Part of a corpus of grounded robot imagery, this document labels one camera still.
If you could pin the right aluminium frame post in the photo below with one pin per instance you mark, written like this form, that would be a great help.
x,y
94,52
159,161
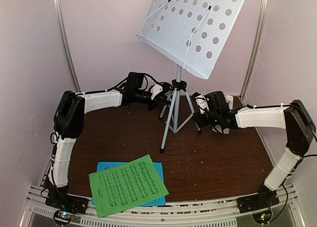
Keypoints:
x,y
255,53

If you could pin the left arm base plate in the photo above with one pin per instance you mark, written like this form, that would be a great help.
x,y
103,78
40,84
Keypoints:
x,y
72,204

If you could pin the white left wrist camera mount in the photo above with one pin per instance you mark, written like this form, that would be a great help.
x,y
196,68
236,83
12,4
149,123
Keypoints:
x,y
155,90

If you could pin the white metronome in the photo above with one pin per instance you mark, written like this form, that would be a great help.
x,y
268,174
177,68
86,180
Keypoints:
x,y
230,102

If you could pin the left aluminium frame post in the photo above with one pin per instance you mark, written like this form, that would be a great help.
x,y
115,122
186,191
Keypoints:
x,y
65,44

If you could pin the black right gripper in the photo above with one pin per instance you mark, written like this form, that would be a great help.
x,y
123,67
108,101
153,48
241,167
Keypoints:
x,y
200,122

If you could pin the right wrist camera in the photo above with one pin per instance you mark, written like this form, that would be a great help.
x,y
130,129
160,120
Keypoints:
x,y
201,102

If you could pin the aluminium front rail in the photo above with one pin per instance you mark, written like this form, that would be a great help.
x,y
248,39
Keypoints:
x,y
222,212

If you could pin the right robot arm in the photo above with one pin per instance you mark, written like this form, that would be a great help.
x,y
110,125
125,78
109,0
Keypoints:
x,y
292,117

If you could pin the aluminium frame post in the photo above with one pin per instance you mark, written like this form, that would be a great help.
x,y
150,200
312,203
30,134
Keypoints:
x,y
65,44
255,53

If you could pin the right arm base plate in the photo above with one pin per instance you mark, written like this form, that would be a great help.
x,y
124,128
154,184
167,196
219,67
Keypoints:
x,y
256,202

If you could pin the white perforated music stand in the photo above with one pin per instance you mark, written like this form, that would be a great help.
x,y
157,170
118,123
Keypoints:
x,y
191,33

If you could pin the green sheet music page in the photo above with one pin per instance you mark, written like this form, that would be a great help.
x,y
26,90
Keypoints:
x,y
126,186

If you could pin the blue sheet music page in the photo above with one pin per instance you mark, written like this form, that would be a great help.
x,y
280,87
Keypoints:
x,y
158,202

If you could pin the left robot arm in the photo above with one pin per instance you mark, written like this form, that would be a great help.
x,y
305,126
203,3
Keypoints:
x,y
69,121

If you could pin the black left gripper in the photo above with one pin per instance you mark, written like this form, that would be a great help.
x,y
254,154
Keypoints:
x,y
158,100

